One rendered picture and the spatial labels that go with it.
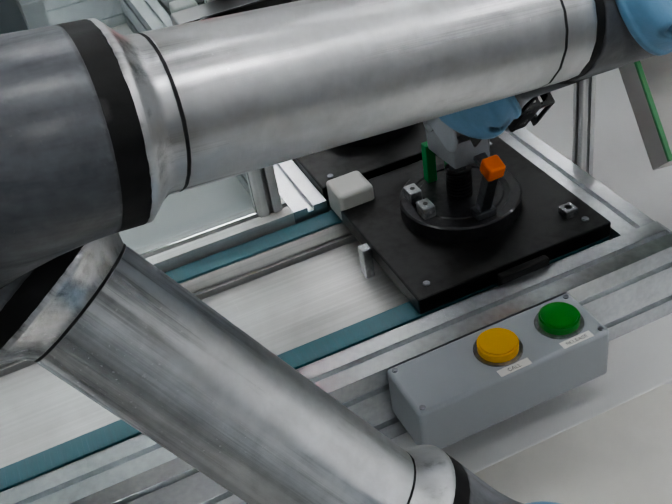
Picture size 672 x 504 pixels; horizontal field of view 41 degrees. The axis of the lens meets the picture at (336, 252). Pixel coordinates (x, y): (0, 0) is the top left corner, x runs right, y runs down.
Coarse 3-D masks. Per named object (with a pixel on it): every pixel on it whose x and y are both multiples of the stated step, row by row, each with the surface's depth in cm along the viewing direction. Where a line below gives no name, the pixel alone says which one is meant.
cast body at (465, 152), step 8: (432, 136) 99; (464, 136) 96; (432, 144) 100; (440, 144) 97; (464, 144) 95; (472, 144) 96; (480, 144) 96; (488, 144) 96; (440, 152) 98; (448, 152) 96; (456, 152) 95; (464, 152) 96; (472, 152) 96; (480, 152) 96; (488, 152) 97; (448, 160) 97; (456, 160) 96; (464, 160) 96; (472, 160) 97; (456, 168) 96
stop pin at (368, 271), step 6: (360, 246) 102; (366, 246) 101; (360, 252) 101; (366, 252) 101; (360, 258) 102; (366, 258) 101; (372, 258) 102; (360, 264) 103; (366, 264) 102; (372, 264) 102; (366, 270) 102; (372, 270) 103; (366, 276) 103; (372, 276) 103
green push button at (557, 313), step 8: (552, 304) 88; (560, 304) 88; (568, 304) 88; (544, 312) 88; (552, 312) 88; (560, 312) 87; (568, 312) 87; (576, 312) 87; (544, 320) 87; (552, 320) 87; (560, 320) 87; (568, 320) 86; (576, 320) 86; (544, 328) 87; (552, 328) 86; (560, 328) 86; (568, 328) 86; (576, 328) 86
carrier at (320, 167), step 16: (400, 128) 118; (416, 128) 120; (352, 144) 118; (368, 144) 118; (384, 144) 118; (400, 144) 117; (416, 144) 117; (304, 160) 117; (320, 160) 117; (336, 160) 116; (352, 160) 116; (368, 160) 115; (384, 160) 115; (400, 160) 114; (416, 160) 115; (320, 176) 114; (336, 176) 113; (368, 176) 113; (320, 192) 113
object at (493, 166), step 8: (480, 160) 94; (488, 160) 92; (496, 160) 92; (480, 168) 93; (488, 168) 92; (496, 168) 92; (504, 168) 92; (488, 176) 92; (496, 176) 92; (480, 184) 95; (488, 184) 94; (496, 184) 95; (480, 192) 96; (488, 192) 95; (480, 200) 97; (488, 200) 96; (480, 208) 98; (488, 208) 98
